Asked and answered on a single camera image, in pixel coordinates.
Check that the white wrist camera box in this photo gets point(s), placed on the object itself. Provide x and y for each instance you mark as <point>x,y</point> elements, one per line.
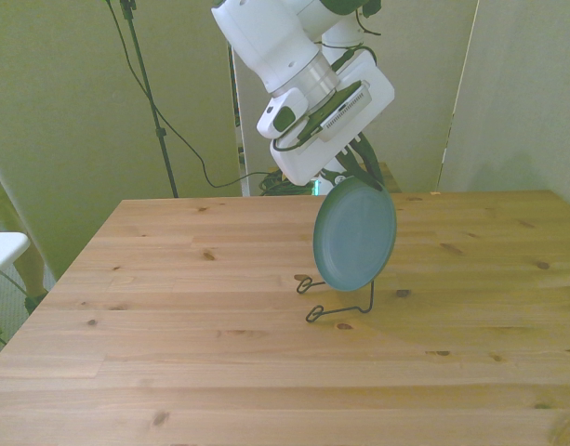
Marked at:
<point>347,111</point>

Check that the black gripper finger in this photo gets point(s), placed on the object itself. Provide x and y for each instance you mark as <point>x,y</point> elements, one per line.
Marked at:
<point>372,162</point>
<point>352,165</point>

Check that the white stool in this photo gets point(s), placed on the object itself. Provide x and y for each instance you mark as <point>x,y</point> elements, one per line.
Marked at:
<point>5,246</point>

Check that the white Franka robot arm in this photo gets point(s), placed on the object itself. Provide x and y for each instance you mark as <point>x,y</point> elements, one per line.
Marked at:
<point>266,42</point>

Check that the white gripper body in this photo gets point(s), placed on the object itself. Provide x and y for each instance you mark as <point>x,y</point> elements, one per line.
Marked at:
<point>377,88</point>

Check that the small wooden cabinet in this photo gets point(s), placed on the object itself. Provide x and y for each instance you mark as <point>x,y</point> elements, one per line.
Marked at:
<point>390,179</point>

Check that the dark green round plate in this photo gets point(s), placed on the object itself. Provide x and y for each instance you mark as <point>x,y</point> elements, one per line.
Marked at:
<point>354,237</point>

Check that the black tripod stand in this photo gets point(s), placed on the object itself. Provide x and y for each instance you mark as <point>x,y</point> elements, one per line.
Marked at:
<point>147,93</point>

